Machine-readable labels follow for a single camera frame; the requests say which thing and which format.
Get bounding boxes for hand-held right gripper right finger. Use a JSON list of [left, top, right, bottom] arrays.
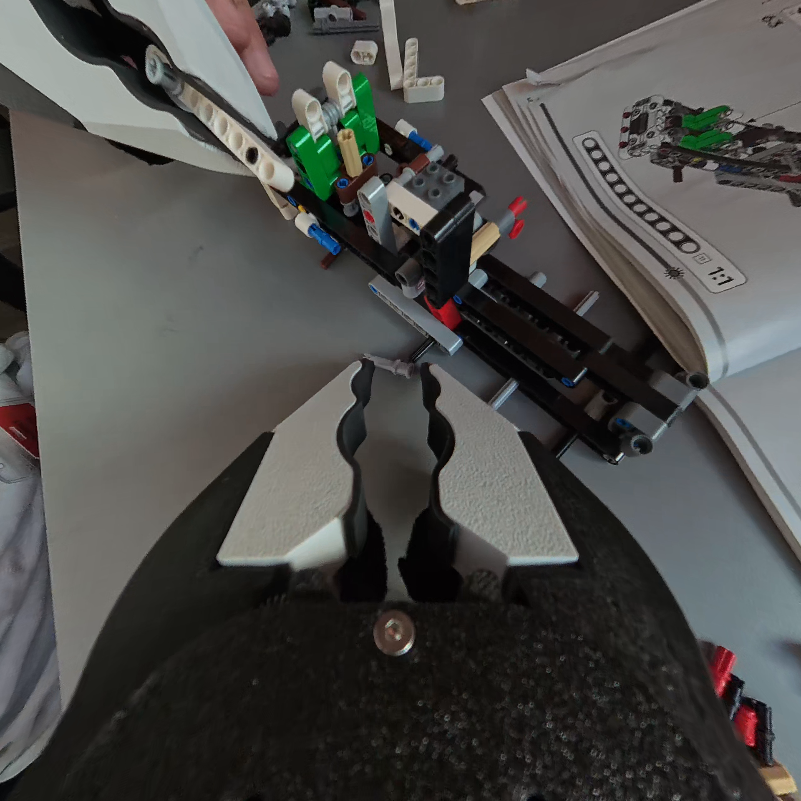
[[406, 363, 580, 569]]

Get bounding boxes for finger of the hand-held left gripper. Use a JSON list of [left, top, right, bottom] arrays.
[[69, 0, 280, 136], [0, 0, 264, 180]]

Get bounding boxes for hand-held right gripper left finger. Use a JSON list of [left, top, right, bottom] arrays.
[[216, 361, 378, 572]]

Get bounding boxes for long white lego beam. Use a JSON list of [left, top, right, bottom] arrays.
[[177, 76, 296, 221]]

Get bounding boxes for small grey lego pin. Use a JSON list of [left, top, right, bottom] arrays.
[[361, 353, 418, 380]]

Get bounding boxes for lego truck chassis model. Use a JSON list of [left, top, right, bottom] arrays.
[[275, 59, 712, 467]]

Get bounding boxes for dark grey lego piece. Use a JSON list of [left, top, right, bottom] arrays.
[[310, 5, 381, 36]]

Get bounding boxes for thin white lego beam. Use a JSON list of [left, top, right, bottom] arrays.
[[378, 0, 405, 91]]

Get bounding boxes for white angled lego beam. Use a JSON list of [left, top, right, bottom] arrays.
[[403, 38, 446, 105]]

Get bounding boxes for red and black lego pieces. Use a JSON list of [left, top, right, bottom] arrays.
[[706, 643, 778, 768]]

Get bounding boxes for lego instruction booklet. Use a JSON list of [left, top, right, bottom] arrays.
[[482, 0, 801, 564]]

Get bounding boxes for tan lego piece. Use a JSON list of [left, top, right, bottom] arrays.
[[759, 759, 801, 801]]

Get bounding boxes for person's left hand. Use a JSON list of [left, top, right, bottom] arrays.
[[209, 0, 280, 96]]

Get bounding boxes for clear plastic parts bag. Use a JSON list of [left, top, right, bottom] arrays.
[[0, 330, 65, 777]]

